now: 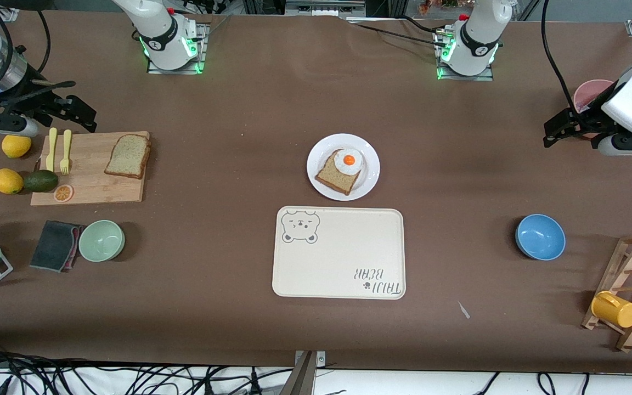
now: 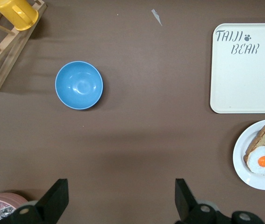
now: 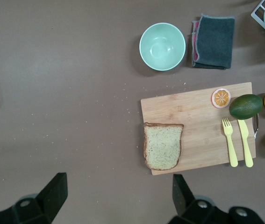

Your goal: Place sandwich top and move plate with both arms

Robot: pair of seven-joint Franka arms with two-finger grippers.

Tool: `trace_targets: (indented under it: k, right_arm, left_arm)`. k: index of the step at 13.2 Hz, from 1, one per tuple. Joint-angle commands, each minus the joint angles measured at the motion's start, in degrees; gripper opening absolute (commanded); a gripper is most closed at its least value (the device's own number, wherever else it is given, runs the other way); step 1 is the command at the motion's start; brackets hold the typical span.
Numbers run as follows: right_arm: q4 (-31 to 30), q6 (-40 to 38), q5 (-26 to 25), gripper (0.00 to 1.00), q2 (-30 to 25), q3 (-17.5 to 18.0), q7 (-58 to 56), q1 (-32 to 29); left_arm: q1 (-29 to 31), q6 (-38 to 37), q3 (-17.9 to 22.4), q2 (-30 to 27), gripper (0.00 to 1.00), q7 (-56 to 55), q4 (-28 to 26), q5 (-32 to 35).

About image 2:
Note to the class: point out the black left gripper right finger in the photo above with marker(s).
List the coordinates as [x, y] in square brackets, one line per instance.
[186, 205]

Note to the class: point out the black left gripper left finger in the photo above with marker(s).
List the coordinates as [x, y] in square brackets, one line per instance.
[52, 200]

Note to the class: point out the white round plate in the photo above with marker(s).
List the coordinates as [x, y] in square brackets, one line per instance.
[242, 168]

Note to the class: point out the fried egg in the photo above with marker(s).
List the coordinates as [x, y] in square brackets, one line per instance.
[263, 161]

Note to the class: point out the pink bowl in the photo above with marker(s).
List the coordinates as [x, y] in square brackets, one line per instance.
[6, 196]

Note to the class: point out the crumpled clear plastic pieces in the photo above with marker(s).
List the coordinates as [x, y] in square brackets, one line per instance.
[1, 208]

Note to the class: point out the blue bowl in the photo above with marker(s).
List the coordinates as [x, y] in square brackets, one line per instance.
[79, 85]

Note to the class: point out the cream bear print tray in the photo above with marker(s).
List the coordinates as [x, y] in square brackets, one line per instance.
[246, 79]

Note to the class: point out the wooden peg rack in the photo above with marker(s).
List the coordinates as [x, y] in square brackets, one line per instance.
[13, 44]

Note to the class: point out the yellow mug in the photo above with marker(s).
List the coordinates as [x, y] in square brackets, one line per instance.
[13, 12]

